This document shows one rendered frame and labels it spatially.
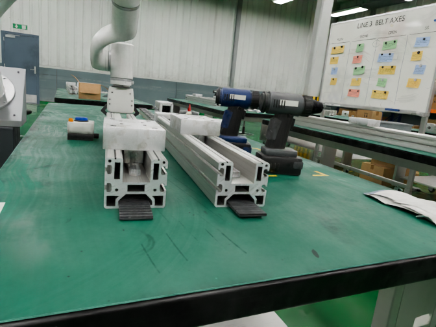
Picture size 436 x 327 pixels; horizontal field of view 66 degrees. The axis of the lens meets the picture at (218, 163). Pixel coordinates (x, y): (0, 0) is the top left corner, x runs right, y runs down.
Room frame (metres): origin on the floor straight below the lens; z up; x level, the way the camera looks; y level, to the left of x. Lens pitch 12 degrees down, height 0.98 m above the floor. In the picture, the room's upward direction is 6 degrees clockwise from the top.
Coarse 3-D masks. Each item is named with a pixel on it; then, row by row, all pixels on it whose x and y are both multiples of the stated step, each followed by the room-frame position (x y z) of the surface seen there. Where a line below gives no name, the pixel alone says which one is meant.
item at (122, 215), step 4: (120, 212) 0.49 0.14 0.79; (124, 212) 0.49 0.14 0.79; (128, 212) 0.49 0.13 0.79; (132, 212) 0.50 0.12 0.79; (136, 212) 0.50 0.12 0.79; (140, 212) 0.50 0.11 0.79; (144, 212) 0.50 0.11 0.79; (148, 212) 0.50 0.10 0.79; (120, 216) 0.48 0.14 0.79; (124, 216) 0.48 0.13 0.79; (128, 216) 0.48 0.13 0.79; (132, 216) 0.48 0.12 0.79; (136, 216) 0.48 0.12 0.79; (140, 216) 0.49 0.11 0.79; (144, 216) 0.49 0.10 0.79; (148, 216) 0.49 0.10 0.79; (152, 216) 0.49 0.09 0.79
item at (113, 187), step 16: (112, 160) 0.52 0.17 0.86; (144, 160) 0.64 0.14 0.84; (160, 160) 0.55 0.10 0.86; (112, 176) 0.52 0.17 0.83; (128, 176) 0.56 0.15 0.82; (144, 176) 0.57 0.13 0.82; (160, 176) 0.55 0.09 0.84; (112, 192) 0.52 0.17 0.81; (128, 192) 0.53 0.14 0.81; (144, 192) 0.54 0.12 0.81; (160, 192) 0.55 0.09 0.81
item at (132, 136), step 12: (108, 120) 0.68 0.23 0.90; (120, 120) 0.71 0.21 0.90; (132, 120) 0.73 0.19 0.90; (144, 120) 0.75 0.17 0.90; (108, 132) 0.59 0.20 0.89; (120, 132) 0.59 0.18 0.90; (132, 132) 0.60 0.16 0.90; (144, 132) 0.61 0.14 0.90; (156, 132) 0.61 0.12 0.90; (108, 144) 0.59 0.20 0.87; (120, 144) 0.59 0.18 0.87; (132, 144) 0.60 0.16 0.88; (144, 144) 0.61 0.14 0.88; (156, 144) 0.61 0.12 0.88; (132, 156) 0.62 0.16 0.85
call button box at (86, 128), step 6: (78, 120) 1.12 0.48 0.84; (72, 126) 1.09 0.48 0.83; (78, 126) 1.10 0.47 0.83; (84, 126) 1.10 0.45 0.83; (90, 126) 1.11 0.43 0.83; (72, 132) 1.09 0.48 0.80; (78, 132) 1.10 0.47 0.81; (84, 132) 1.10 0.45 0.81; (90, 132) 1.11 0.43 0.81; (72, 138) 1.09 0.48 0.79; (78, 138) 1.10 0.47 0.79; (84, 138) 1.10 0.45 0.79; (90, 138) 1.11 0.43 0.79; (96, 138) 1.15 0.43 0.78
